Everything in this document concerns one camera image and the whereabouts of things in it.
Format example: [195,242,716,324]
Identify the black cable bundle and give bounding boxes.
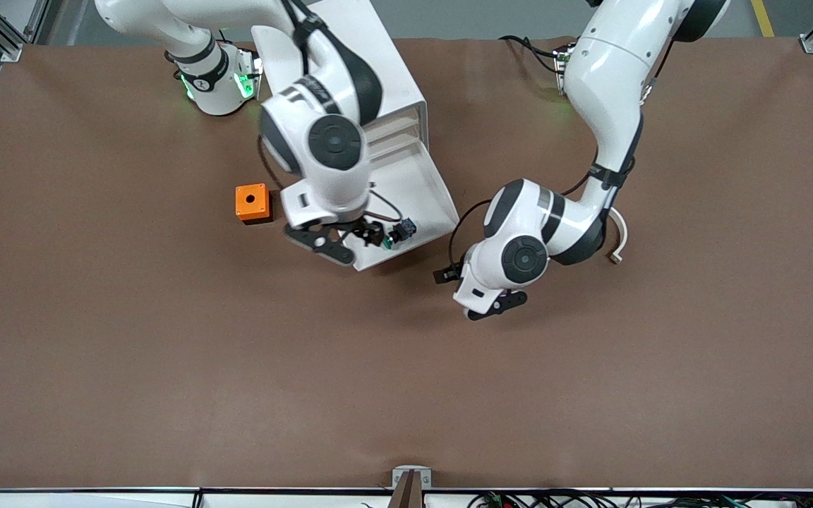
[469,490,813,508]

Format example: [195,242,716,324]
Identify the grey metal bracket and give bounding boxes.
[392,466,433,490]

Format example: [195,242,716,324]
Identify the brown table mat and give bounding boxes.
[0,35,813,492]

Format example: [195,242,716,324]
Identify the orange box with hole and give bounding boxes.
[235,183,274,225]

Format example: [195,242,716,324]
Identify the white plastic drawer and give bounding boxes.
[350,138,461,272]
[368,106,423,138]
[368,123,425,152]

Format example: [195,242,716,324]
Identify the black base cable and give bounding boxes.
[498,35,570,75]

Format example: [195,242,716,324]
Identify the white curved bracket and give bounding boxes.
[607,207,629,265]

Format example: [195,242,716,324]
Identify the green push button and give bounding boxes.
[382,217,418,250]

